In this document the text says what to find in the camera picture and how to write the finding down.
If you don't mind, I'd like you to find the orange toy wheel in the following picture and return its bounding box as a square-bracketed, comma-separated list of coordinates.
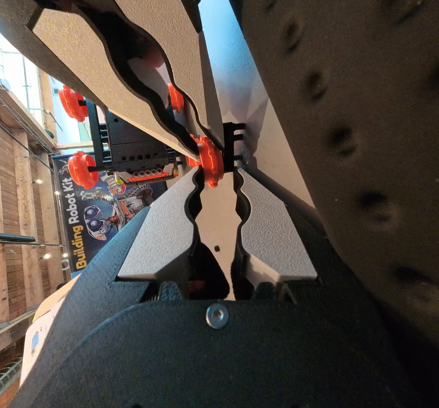
[197, 136, 224, 189]

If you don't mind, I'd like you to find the black grey building block vehicle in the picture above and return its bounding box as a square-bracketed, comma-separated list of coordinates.
[58, 83, 187, 190]

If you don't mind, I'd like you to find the dark blue toy kit box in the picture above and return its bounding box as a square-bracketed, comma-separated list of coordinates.
[51, 154, 169, 273]

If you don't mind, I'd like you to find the black axle connector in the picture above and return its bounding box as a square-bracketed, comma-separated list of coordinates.
[222, 121, 247, 172]

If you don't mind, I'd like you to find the black perforated mat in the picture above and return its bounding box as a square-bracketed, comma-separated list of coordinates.
[216, 0, 439, 408]

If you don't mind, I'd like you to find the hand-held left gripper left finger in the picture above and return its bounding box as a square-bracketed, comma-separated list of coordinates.
[116, 166, 203, 284]

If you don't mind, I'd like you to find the white instruction booklet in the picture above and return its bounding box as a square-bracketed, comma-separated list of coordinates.
[19, 274, 81, 389]

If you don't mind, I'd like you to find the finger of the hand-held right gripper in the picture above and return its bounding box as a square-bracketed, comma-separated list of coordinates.
[27, 5, 203, 163]
[106, 0, 227, 149]

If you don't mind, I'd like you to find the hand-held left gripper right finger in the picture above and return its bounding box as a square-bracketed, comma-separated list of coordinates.
[233, 167, 318, 284]

